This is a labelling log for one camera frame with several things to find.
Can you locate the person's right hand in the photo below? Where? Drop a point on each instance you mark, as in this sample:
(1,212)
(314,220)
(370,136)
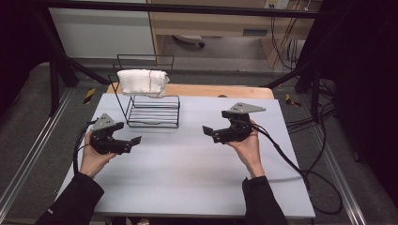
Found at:
(250,153)

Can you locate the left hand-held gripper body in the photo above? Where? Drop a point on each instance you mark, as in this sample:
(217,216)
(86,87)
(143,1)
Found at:
(106,143)

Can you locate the black metal frame crossbar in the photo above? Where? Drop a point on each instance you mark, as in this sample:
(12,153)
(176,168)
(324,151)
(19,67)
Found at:
(187,8)

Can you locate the person's left hand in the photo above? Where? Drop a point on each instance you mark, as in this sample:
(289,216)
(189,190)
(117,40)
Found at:
(94,162)

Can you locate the yellow black tape marker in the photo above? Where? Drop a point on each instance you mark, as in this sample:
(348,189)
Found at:
(292,100)
(89,96)

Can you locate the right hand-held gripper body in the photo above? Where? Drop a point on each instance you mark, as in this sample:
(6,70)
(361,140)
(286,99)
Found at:
(234,131)

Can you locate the white wall socket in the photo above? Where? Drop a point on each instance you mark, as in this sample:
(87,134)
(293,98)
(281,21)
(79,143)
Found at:
(277,3)

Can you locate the aluminium floor rail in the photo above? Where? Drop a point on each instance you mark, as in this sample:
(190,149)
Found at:
(341,178)
(31,153)

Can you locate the black curtain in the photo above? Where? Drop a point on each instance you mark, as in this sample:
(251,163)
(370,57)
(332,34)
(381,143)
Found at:
(369,78)
(18,47)

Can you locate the white towel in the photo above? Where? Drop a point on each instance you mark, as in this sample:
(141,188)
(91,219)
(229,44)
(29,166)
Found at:
(142,82)

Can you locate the light wooden desk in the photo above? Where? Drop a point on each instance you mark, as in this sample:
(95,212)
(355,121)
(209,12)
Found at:
(219,25)

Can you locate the wooden table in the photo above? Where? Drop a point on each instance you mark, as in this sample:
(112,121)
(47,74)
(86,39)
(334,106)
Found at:
(203,90)

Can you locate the chair base with caster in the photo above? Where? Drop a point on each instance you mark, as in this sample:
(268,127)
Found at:
(189,39)

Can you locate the black metal frame stand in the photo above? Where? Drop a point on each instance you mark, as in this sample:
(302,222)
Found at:
(314,78)
(54,72)

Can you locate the white cabinet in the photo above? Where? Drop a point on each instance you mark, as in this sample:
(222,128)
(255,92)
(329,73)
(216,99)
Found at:
(100,34)

